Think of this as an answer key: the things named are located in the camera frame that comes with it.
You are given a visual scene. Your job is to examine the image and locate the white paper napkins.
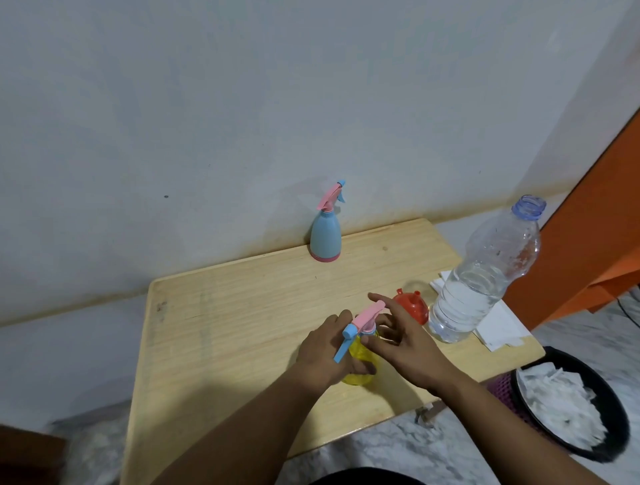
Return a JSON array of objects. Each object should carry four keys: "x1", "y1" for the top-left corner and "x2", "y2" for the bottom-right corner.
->
[{"x1": 429, "y1": 269, "x2": 533, "y2": 352}]

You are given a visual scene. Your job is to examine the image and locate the orange cabinet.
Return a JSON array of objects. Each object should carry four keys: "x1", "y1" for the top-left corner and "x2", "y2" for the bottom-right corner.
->
[{"x1": 502, "y1": 107, "x2": 640, "y2": 330}]

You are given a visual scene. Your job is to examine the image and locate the pink waste basket black liner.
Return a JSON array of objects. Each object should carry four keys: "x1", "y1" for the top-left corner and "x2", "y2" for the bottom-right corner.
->
[{"x1": 487, "y1": 345, "x2": 632, "y2": 463}]

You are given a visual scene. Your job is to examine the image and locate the yellow spray bottle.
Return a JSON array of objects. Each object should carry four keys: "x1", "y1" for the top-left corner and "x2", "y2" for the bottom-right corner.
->
[{"x1": 339, "y1": 327, "x2": 381, "y2": 387}]

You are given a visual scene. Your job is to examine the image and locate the wooden table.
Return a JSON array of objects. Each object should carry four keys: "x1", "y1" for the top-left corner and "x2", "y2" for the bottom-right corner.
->
[{"x1": 119, "y1": 217, "x2": 546, "y2": 485}]

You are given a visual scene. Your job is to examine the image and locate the red plastic funnel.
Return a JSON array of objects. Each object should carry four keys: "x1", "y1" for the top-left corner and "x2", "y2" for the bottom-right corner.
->
[{"x1": 391, "y1": 288, "x2": 430, "y2": 327}]

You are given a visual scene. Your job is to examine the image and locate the person's right forearm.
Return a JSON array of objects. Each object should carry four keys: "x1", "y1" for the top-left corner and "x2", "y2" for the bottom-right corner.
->
[{"x1": 429, "y1": 369, "x2": 609, "y2": 485}]

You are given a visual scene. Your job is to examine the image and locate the crumpled white tissues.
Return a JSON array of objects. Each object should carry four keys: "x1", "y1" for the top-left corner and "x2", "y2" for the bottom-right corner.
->
[{"x1": 515, "y1": 362, "x2": 609, "y2": 449}]

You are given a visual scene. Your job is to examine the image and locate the dark brown wooden furniture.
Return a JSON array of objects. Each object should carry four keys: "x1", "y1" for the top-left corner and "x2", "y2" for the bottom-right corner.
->
[{"x1": 0, "y1": 423, "x2": 69, "y2": 485}]

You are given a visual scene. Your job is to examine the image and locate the person's right hand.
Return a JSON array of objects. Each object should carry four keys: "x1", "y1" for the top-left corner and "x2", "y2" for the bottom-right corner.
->
[{"x1": 359, "y1": 293, "x2": 463, "y2": 400}]

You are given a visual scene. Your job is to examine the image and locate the blue spray bottle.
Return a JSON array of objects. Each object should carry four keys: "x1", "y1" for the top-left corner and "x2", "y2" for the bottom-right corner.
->
[{"x1": 309, "y1": 209, "x2": 343, "y2": 263}]

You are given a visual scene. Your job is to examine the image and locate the person's left hand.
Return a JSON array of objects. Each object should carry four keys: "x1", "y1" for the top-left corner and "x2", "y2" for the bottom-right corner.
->
[{"x1": 289, "y1": 309, "x2": 379, "y2": 396}]

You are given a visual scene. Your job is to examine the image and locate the clear plastic water bottle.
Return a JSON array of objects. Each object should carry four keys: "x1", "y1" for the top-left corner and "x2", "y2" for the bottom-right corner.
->
[{"x1": 428, "y1": 194, "x2": 547, "y2": 344}]

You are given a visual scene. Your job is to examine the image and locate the person's dark clothing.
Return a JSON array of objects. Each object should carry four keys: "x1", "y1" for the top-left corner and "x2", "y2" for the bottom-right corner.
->
[{"x1": 309, "y1": 467, "x2": 426, "y2": 485}]

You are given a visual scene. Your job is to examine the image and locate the person's left forearm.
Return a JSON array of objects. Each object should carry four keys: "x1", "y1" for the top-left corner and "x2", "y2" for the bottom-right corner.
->
[{"x1": 149, "y1": 369, "x2": 331, "y2": 485}]

